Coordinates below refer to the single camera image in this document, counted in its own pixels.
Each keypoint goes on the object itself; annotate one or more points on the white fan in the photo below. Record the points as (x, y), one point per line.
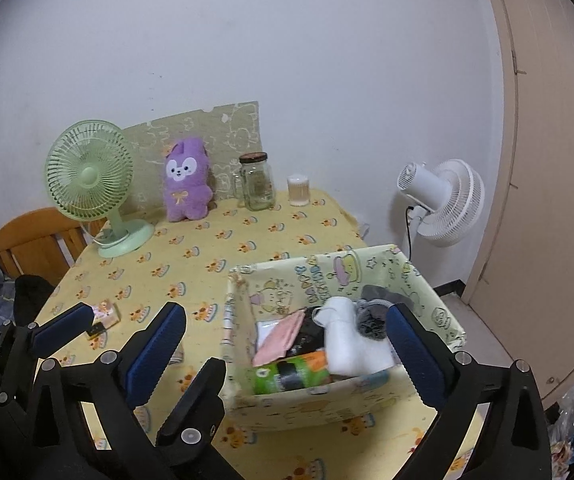
(442, 200)

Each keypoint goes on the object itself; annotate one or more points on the grey sock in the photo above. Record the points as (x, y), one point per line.
(373, 322)

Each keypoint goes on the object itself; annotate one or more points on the yellow cartoon printed storage box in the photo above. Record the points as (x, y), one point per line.
(317, 405)

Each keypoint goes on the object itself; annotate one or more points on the pink cloth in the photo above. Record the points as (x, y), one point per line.
(279, 340)

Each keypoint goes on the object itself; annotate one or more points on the glass jar with dark lid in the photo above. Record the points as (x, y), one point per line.
(258, 185)

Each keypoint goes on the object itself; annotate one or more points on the black plastic bag roll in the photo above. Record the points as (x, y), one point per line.
(309, 332)

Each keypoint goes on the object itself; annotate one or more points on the beige door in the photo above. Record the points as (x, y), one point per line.
(557, 160)

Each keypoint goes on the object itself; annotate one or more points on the small colourful packet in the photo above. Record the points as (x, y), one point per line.
(104, 315)

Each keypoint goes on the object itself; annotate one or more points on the yellow printed tablecloth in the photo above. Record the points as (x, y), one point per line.
(207, 260)

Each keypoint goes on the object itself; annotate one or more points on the green desk fan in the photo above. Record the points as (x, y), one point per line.
(87, 177)

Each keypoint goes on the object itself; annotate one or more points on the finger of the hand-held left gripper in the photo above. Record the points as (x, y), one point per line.
(202, 400)
(64, 330)

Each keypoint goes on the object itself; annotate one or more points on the beige printed board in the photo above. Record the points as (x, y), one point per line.
(232, 130)

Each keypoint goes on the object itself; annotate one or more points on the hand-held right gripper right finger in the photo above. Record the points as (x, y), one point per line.
(417, 355)

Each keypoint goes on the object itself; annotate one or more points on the cotton swab container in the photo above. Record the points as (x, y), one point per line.
(298, 191)

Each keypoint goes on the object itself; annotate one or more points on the black cloth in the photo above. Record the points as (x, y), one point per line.
(32, 300)

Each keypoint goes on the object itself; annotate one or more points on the wooden chair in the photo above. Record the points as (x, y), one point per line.
(32, 240)

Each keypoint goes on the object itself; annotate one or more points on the purple plush bunny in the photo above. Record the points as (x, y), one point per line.
(187, 185)

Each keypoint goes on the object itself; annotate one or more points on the white towel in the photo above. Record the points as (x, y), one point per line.
(352, 345)

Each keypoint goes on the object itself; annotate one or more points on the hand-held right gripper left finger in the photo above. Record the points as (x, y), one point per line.
(157, 350)

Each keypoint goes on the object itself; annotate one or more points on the green packet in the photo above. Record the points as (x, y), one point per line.
(294, 370)

